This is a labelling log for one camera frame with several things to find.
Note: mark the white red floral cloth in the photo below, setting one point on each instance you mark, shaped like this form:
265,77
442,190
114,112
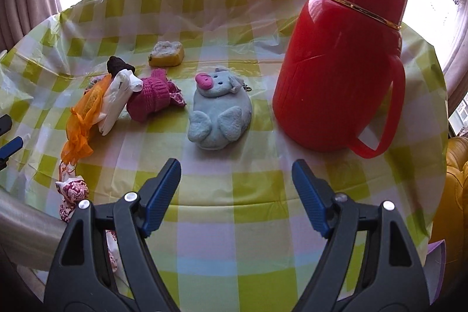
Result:
73,193

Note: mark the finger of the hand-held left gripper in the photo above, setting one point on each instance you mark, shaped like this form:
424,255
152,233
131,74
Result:
4,123
10,148

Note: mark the pink knit sock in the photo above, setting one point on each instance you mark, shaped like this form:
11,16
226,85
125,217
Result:
151,96

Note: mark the yellow leather armchair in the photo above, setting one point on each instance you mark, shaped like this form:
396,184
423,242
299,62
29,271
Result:
451,195

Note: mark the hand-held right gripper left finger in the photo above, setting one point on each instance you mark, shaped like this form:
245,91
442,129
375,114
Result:
161,195

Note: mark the dark brown sock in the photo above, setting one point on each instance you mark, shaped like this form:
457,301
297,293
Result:
119,65

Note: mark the white soft packet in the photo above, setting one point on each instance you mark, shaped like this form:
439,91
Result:
115,103

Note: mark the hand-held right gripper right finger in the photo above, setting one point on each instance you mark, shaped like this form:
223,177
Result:
310,195

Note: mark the yellow checkered plastic tablecloth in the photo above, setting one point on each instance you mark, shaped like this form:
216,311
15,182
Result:
234,16

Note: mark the red plastic thermos jug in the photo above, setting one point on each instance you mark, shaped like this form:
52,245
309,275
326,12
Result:
329,59

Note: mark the grey elephant plush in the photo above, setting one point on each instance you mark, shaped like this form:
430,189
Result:
219,114

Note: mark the orange mesh cloth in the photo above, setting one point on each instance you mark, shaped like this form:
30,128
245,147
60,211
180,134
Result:
82,125

